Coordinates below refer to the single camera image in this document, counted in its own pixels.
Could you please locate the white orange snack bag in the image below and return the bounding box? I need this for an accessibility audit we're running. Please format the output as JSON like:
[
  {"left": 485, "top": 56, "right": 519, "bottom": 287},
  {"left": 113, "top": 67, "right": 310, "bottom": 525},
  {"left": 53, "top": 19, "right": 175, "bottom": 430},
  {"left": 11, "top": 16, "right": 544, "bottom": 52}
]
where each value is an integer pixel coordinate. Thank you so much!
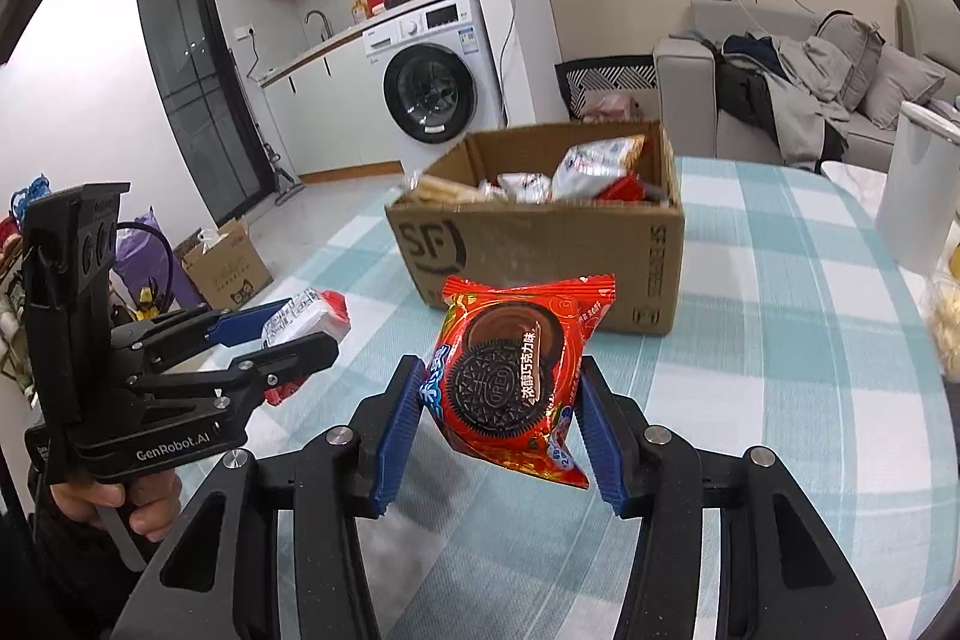
[{"left": 551, "top": 134, "right": 647, "bottom": 199}]

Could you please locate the clear plastic container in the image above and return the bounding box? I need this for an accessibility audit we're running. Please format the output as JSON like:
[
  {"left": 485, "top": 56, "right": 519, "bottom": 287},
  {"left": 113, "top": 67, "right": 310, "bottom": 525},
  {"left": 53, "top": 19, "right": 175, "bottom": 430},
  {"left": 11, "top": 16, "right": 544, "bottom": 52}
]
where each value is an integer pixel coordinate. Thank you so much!
[{"left": 925, "top": 233, "right": 960, "bottom": 372}]

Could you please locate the grey sofa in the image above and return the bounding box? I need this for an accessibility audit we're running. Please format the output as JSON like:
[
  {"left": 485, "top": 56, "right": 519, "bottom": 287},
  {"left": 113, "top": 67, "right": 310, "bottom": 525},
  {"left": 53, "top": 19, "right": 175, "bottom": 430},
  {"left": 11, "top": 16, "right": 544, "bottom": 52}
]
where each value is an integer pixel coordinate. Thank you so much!
[{"left": 651, "top": 0, "right": 960, "bottom": 174}]

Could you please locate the white trash bin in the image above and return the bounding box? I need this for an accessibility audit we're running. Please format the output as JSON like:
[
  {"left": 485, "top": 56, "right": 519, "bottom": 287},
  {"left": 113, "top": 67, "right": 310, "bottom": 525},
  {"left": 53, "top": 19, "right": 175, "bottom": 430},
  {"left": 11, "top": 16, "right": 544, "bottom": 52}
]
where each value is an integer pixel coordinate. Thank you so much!
[{"left": 875, "top": 101, "right": 960, "bottom": 274}]

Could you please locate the red cookie packet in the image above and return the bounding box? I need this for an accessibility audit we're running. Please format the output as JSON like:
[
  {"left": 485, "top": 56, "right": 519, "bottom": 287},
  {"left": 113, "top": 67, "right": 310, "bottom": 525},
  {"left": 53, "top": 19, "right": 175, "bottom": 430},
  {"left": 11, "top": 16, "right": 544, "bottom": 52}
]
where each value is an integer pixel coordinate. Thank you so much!
[{"left": 437, "top": 274, "right": 617, "bottom": 489}]

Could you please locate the white washing machine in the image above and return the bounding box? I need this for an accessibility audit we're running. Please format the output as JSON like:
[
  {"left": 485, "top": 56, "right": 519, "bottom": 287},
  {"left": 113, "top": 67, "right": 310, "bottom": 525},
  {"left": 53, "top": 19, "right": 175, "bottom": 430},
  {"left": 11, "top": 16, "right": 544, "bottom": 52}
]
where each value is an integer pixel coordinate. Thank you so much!
[{"left": 364, "top": 0, "right": 508, "bottom": 173}]

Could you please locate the small white snack packet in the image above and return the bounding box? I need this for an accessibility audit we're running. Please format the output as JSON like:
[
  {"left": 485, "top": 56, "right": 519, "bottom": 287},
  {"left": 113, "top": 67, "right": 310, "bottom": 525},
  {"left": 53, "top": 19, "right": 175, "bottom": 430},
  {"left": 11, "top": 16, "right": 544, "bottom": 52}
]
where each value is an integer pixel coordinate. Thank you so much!
[{"left": 498, "top": 170, "right": 553, "bottom": 205}]

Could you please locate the person's left hand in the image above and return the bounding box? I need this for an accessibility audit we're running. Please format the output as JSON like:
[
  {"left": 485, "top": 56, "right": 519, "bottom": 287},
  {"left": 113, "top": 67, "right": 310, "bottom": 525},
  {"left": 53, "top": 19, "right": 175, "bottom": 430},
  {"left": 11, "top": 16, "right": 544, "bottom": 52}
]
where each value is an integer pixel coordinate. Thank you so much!
[{"left": 49, "top": 470, "right": 185, "bottom": 543}]

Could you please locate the small printed cardboard box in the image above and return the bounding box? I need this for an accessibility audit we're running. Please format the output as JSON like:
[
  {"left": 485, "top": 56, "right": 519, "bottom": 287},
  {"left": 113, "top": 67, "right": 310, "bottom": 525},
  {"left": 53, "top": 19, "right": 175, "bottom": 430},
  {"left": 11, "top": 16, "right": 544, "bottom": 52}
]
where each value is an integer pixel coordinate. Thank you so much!
[{"left": 181, "top": 218, "right": 275, "bottom": 312}]

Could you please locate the grey cushion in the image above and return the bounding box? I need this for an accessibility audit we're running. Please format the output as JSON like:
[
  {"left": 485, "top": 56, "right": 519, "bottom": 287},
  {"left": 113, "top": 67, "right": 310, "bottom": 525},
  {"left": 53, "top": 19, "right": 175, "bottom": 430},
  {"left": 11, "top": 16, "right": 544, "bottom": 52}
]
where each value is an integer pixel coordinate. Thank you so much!
[
  {"left": 814, "top": 10, "right": 887, "bottom": 113},
  {"left": 855, "top": 44, "right": 947, "bottom": 132}
]

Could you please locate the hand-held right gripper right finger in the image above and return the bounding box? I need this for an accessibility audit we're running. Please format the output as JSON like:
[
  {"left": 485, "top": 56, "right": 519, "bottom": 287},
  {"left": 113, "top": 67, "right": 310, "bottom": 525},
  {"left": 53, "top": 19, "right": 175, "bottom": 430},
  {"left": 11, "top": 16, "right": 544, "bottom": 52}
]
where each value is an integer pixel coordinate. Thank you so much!
[{"left": 572, "top": 355, "right": 899, "bottom": 640}]

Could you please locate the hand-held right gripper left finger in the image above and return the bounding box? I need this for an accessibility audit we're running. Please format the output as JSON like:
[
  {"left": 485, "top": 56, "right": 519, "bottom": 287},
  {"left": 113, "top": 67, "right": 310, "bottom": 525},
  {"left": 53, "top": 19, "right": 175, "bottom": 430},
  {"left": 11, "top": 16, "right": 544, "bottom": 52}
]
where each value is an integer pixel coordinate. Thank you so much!
[{"left": 112, "top": 353, "right": 430, "bottom": 640}]

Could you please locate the purple bag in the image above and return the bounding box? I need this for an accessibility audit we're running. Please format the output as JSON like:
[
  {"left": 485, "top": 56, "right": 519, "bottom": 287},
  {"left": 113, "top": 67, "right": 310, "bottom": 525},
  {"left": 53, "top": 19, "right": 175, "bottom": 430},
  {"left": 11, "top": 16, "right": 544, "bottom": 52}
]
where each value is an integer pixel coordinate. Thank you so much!
[{"left": 112, "top": 206, "right": 205, "bottom": 312}]

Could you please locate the teal checked tablecloth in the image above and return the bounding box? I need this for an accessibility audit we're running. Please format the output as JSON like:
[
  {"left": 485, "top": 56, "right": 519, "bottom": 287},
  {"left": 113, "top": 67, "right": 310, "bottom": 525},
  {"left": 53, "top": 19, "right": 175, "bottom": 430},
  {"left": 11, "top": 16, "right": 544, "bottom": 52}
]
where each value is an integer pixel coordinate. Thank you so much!
[{"left": 247, "top": 156, "right": 960, "bottom": 640}]

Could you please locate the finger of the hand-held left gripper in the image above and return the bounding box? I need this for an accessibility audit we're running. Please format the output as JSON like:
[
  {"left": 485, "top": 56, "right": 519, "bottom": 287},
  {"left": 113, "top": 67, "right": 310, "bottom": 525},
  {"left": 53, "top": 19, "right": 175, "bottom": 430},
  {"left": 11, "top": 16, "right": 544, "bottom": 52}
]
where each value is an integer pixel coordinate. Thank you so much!
[
  {"left": 111, "top": 299, "right": 295, "bottom": 375},
  {"left": 124, "top": 331, "right": 341, "bottom": 414}
]

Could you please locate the white kitchen base cabinet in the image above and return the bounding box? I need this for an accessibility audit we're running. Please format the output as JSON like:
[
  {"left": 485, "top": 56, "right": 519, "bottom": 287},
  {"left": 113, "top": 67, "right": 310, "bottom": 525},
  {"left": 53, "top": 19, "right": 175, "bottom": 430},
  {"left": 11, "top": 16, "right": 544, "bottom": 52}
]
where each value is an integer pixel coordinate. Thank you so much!
[{"left": 261, "top": 26, "right": 407, "bottom": 178}]

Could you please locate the black glass door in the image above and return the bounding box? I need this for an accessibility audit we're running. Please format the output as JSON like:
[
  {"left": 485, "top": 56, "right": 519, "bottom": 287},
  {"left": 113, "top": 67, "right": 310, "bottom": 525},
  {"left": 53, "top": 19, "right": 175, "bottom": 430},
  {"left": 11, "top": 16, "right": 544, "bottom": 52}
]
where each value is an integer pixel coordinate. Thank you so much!
[{"left": 133, "top": 0, "right": 275, "bottom": 223}]

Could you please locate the white red snack packet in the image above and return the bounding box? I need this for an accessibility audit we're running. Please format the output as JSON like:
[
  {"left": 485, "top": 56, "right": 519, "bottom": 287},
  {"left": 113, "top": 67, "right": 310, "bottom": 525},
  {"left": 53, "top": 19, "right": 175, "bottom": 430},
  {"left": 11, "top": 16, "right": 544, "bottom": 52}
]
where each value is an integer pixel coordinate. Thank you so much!
[{"left": 262, "top": 289, "right": 352, "bottom": 405}]

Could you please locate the pile of dark grey clothes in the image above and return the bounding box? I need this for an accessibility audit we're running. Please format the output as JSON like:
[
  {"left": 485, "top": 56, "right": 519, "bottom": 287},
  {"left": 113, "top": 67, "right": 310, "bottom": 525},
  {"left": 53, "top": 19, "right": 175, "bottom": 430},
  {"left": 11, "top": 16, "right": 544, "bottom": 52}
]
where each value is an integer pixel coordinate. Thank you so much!
[{"left": 715, "top": 31, "right": 850, "bottom": 173}]

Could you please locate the pink cloth bundle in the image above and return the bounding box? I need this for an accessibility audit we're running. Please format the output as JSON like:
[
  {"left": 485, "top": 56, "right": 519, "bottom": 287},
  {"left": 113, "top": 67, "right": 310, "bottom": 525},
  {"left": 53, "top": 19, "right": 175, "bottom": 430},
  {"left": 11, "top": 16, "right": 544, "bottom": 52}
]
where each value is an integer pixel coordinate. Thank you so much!
[{"left": 581, "top": 91, "right": 647, "bottom": 123}]

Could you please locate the brown cardboard box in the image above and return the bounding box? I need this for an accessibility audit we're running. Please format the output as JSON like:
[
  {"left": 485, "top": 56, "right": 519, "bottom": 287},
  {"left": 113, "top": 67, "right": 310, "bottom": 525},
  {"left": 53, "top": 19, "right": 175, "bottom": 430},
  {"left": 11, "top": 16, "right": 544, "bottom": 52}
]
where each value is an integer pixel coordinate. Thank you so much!
[{"left": 384, "top": 120, "right": 686, "bottom": 335}]

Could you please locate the beige wafer packet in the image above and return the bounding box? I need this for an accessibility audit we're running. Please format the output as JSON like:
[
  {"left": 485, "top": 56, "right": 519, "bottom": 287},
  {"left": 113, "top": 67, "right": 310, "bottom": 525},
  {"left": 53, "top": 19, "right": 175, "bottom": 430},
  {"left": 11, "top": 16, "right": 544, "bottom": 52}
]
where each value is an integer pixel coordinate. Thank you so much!
[{"left": 411, "top": 175, "right": 490, "bottom": 205}]

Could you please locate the upright vacuum cleaner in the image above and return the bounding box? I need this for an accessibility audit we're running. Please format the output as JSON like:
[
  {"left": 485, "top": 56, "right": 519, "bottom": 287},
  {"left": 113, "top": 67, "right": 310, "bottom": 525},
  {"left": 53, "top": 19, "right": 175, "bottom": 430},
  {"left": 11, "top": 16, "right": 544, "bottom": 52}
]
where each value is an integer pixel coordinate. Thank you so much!
[{"left": 258, "top": 140, "right": 305, "bottom": 207}]

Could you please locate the black white patterned bag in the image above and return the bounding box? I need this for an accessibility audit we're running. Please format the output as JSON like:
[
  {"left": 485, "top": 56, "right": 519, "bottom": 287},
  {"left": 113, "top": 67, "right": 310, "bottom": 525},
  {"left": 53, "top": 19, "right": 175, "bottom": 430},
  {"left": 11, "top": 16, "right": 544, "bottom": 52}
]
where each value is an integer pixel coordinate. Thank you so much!
[{"left": 555, "top": 55, "right": 658, "bottom": 121}]

